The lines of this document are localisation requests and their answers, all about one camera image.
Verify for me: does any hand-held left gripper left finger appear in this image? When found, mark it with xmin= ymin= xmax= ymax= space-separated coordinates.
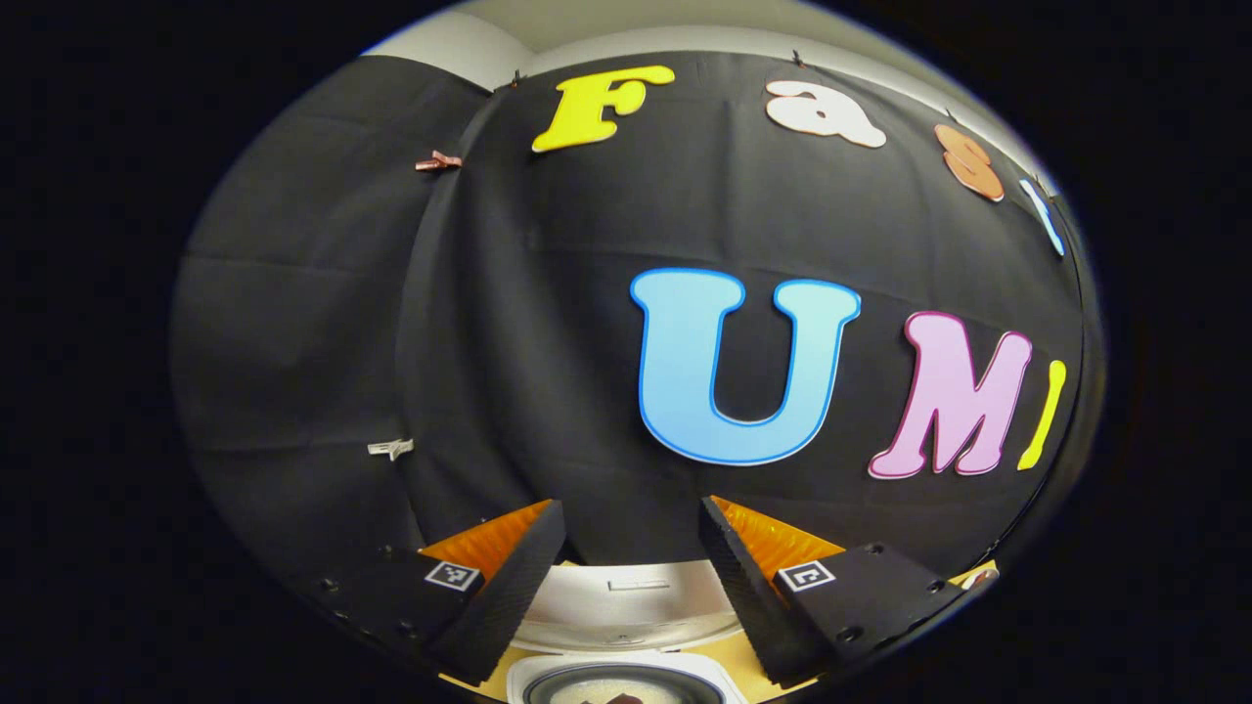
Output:
xmin=313 ymin=499 xmax=567 ymax=685

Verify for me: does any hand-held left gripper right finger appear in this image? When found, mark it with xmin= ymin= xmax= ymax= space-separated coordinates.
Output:
xmin=698 ymin=495 xmax=999 ymax=685

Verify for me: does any white rice cooker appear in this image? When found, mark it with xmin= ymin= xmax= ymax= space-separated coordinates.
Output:
xmin=504 ymin=557 xmax=752 ymax=704

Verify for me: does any black backdrop cloth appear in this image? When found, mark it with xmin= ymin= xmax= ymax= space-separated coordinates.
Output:
xmin=171 ymin=49 xmax=1106 ymax=588

